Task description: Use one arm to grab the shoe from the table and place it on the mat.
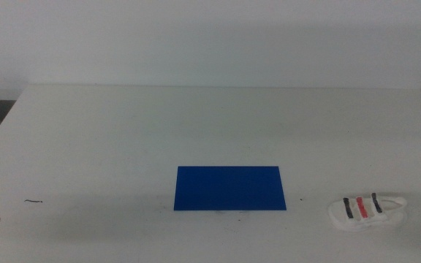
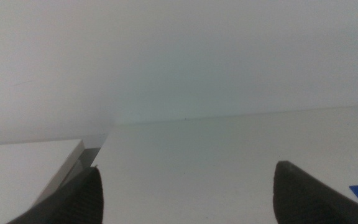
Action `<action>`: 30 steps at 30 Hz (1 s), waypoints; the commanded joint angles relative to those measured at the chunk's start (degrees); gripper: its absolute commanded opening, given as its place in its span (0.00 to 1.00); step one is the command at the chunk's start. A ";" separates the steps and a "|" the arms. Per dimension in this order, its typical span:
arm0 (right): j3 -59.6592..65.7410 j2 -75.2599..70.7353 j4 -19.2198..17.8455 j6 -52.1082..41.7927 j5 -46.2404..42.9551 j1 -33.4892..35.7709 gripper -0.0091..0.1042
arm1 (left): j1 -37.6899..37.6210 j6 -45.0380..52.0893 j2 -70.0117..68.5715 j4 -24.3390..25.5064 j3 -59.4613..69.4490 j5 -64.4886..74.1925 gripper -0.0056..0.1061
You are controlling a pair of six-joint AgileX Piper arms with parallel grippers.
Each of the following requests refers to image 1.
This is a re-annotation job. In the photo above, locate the blue rectangular mat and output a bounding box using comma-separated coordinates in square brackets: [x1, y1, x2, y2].
[173, 166, 287, 212]

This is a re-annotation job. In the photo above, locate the white sandal with striped straps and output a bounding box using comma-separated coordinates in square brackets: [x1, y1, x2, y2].
[327, 192, 408, 232]

